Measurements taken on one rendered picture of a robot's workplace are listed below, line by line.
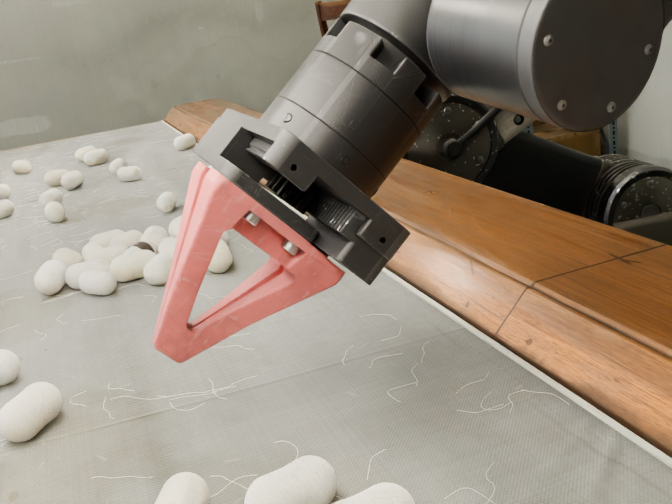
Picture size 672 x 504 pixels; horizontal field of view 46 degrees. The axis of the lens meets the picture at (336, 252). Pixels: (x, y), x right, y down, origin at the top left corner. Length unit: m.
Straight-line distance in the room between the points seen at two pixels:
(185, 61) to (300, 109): 4.89
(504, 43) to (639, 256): 0.21
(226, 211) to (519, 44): 0.12
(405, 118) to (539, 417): 0.14
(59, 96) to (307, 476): 4.86
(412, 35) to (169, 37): 4.88
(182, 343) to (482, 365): 0.15
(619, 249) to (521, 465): 0.18
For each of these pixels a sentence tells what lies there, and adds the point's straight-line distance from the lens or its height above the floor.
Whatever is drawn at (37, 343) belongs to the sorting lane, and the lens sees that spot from 0.53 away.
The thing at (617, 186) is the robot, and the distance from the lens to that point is 1.07.
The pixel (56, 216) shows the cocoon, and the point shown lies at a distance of 0.85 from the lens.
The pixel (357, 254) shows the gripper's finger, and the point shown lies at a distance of 0.29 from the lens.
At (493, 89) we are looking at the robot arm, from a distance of 0.28.
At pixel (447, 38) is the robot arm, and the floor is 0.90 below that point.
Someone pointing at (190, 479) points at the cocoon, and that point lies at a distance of 0.31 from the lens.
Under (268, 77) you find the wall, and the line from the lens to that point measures 5.33.
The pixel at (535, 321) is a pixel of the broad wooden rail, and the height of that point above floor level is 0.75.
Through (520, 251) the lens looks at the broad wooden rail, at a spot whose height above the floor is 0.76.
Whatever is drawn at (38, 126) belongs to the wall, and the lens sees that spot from 5.12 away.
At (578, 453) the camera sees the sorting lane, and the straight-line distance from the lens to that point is 0.32.
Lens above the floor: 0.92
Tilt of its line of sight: 18 degrees down
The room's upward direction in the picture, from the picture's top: 9 degrees counter-clockwise
